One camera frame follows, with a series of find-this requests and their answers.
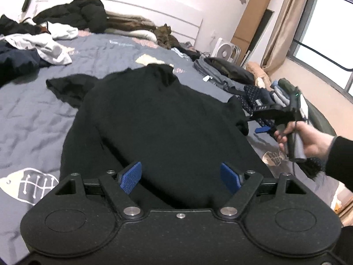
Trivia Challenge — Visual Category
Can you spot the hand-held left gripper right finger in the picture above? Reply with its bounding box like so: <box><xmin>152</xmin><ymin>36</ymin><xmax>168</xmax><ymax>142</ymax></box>
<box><xmin>217</xmin><ymin>162</ymin><xmax>306</xmax><ymax>221</ymax></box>

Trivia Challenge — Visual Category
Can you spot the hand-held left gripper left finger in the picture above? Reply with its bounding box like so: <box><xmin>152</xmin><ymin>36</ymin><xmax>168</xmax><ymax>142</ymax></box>
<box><xmin>56</xmin><ymin>161</ymin><xmax>145</xmax><ymax>220</ymax></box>

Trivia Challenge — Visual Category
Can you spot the black sweater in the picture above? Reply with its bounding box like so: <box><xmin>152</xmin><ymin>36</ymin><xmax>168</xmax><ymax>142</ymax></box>
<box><xmin>45</xmin><ymin>63</ymin><xmax>276</xmax><ymax>209</ymax></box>

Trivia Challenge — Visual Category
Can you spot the person's right forearm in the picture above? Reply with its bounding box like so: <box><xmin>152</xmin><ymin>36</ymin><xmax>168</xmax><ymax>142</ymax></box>
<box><xmin>325</xmin><ymin>135</ymin><xmax>353</xmax><ymax>178</ymax></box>

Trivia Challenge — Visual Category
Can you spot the stack of folded clothes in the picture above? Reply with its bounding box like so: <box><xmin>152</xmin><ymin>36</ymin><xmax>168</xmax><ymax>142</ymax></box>
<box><xmin>240</xmin><ymin>79</ymin><xmax>301</xmax><ymax>129</ymax></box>

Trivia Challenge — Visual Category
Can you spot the person's right hand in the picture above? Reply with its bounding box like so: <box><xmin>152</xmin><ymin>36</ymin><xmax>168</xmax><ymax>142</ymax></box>
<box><xmin>274</xmin><ymin>121</ymin><xmax>335</xmax><ymax>161</ymax></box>

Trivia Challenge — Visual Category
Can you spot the beige plush toy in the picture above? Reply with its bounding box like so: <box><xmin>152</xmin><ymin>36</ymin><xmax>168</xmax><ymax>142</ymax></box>
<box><xmin>245</xmin><ymin>62</ymin><xmax>272</xmax><ymax>89</ymax></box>

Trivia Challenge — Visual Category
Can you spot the grey folded garment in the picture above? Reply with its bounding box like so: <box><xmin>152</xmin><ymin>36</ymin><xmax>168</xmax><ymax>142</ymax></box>
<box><xmin>193</xmin><ymin>59</ymin><xmax>243</xmax><ymax>91</ymax></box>

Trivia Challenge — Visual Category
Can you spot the white fan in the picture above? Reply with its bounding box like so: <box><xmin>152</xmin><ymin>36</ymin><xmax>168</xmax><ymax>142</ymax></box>
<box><xmin>212</xmin><ymin>37</ymin><xmax>242</xmax><ymax>62</ymax></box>

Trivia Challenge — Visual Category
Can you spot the black board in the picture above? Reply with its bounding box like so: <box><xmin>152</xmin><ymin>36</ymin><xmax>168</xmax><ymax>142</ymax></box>
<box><xmin>250</xmin><ymin>9</ymin><xmax>275</xmax><ymax>53</ymax></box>

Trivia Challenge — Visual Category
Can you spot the beige curtain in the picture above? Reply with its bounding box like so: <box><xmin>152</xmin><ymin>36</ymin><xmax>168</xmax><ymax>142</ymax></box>
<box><xmin>261</xmin><ymin>0</ymin><xmax>315</xmax><ymax>75</ymax></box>

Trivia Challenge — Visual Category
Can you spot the brown cardboard roll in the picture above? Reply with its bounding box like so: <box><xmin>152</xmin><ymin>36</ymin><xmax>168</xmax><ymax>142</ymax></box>
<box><xmin>231</xmin><ymin>0</ymin><xmax>273</xmax><ymax>67</ymax></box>

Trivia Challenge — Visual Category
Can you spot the window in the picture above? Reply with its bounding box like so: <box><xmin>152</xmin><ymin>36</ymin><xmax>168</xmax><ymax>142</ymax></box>
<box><xmin>287</xmin><ymin>0</ymin><xmax>353</xmax><ymax>98</ymax></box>

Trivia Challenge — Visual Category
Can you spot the grey fish-print blanket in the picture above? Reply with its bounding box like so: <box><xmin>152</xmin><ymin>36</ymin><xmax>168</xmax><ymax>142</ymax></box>
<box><xmin>0</xmin><ymin>30</ymin><xmax>345</xmax><ymax>257</ymax></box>

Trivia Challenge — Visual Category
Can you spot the tabby cat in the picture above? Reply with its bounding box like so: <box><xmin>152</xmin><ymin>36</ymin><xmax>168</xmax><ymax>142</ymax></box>
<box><xmin>156</xmin><ymin>24</ymin><xmax>180</xmax><ymax>49</ymax></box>

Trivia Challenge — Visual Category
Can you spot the white pillow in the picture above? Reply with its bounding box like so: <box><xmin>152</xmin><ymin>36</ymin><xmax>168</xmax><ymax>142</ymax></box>
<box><xmin>106</xmin><ymin>28</ymin><xmax>158</xmax><ymax>43</ymax></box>

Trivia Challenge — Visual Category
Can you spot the brown fur coat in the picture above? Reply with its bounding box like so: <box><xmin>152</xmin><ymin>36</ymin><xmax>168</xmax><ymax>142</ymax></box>
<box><xmin>105</xmin><ymin>10</ymin><xmax>158</xmax><ymax>32</ymax></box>

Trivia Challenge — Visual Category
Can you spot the white grey shirt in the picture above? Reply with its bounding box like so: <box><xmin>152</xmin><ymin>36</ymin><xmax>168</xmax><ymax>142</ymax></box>
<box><xmin>0</xmin><ymin>33</ymin><xmax>73</xmax><ymax>66</ymax></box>

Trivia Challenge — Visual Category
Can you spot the navy garment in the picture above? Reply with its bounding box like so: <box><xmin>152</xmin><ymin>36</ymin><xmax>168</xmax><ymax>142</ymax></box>
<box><xmin>0</xmin><ymin>47</ymin><xmax>50</xmax><ymax>86</ymax></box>

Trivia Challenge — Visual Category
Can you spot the small white shirt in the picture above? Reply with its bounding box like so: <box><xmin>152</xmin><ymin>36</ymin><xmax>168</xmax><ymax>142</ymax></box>
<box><xmin>47</xmin><ymin>21</ymin><xmax>79</xmax><ymax>40</ymax></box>

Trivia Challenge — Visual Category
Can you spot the black puffer jacket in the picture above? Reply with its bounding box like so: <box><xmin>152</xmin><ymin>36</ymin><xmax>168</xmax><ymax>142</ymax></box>
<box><xmin>32</xmin><ymin>0</ymin><xmax>108</xmax><ymax>33</ymax></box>

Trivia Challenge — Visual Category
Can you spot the black crumpled garment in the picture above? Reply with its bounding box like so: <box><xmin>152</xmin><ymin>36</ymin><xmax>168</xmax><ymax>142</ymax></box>
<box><xmin>0</xmin><ymin>15</ymin><xmax>42</xmax><ymax>36</ymax></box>

